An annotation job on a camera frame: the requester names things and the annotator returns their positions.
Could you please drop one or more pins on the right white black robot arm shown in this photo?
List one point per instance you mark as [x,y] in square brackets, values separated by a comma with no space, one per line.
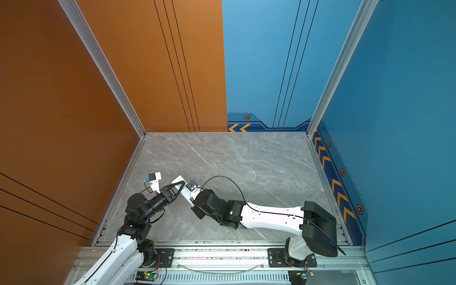
[313,229]

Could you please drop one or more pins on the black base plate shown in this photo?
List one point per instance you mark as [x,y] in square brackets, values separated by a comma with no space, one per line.
[158,258]
[278,257]

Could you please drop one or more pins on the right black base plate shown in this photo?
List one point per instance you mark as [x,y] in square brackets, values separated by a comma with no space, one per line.
[278,257]

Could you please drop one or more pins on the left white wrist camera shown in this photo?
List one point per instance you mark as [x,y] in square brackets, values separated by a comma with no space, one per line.
[152,182]

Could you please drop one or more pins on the aluminium corner post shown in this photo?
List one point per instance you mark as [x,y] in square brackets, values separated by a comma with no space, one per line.
[81,26]
[356,31]

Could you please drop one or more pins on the right circuit board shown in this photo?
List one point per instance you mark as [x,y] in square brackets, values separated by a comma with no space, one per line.
[300,277]

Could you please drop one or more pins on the circuit board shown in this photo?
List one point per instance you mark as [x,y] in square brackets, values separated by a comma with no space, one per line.
[300,277]
[146,276]

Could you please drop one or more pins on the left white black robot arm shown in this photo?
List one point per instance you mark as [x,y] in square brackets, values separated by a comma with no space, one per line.
[131,245]

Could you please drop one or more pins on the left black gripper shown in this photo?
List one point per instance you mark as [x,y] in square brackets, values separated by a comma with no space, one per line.
[166,190]

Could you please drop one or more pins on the left aluminium corner post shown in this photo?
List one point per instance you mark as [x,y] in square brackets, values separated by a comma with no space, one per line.
[81,26]

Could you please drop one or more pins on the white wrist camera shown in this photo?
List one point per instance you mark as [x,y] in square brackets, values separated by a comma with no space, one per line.
[152,182]
[193,188]

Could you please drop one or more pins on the white remote control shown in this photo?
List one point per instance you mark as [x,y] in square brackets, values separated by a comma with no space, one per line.
[188,194]

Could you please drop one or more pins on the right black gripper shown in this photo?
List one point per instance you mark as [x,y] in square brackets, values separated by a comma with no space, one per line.
[196,211]

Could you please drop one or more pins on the right aluminium corner post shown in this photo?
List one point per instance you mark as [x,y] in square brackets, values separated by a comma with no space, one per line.
[356,31]

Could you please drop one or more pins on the aluminium front rail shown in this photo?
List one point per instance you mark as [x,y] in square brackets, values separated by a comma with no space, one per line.
[236,263]

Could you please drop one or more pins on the left circuit board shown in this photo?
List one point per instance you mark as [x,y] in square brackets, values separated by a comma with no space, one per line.
[146,276]

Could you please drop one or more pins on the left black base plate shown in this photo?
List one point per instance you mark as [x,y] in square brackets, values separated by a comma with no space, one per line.
[158,258]

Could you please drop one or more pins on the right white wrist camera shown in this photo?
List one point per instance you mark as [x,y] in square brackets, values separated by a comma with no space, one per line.
[193,188]

